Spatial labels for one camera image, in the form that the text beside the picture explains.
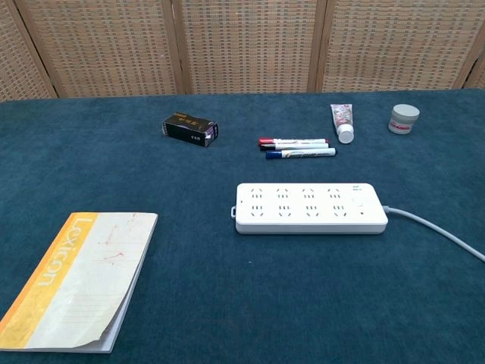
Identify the woven rattan folding screen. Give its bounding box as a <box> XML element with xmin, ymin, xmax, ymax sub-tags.
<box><xmin>0</xmin><ymin>0</ymin><xmax>485</xmax><ymax>102</ymax></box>

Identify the white power strip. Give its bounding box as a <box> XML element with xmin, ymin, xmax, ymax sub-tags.
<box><xmin>230</xmin><ymin>182</ymin><xmax>390</xmax><ymax>235</ymax></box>

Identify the black rectangular carton box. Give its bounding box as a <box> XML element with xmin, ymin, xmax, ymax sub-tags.
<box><xmin>161</xmin><ymin>111</ymin><xmax>220</xmax><ymax>149</ymax></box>

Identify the blue cap whiteboard marker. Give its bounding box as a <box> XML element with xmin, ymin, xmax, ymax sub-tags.
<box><xmin>264</xmin><ymin>147</ymin><xmax>337</xmax><ymax>160</ymax></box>

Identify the yellow white Lexicon notebook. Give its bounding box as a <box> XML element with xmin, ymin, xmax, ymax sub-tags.
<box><xmin>0</xmin><ymin>212</ymin><xmax>159</xmax><ymax>355</ymax></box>

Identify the black cap whiteboard marker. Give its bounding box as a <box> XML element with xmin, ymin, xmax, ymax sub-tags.
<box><xmin>259</xmin><ymin>142</ymin><xmax>330</xmax><ymax>152</ymax></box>

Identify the grey power strip cable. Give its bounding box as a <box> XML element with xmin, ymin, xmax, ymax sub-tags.
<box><xmin>382</xmin><ymin>205</ymin><xmax>485</xmax><ymax>263</ymax></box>

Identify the small white cream jar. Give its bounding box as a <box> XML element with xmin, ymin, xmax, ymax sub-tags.
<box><xmin>387</xmin><ymin>103</ymin><xmax>421</xmax><ymax>135</ymax></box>

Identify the white cap cream tube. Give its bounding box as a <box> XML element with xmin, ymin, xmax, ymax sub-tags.
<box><xmin>330</xmin><ymin>103</ymin><xmax>356</xmax><ymax>145</ymax></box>

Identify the teal blue table cloth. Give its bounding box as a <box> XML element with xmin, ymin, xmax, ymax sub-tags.
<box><xmin>0</xmin><ymin>88</ymin><xmax>485</xmax><ymax>364</ymax></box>

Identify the red cap whiteboard marker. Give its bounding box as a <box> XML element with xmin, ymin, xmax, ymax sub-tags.
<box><xmin>258</xmin><ymin>137</ymin><xmax>328</xmax><ymax>146</ymax></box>

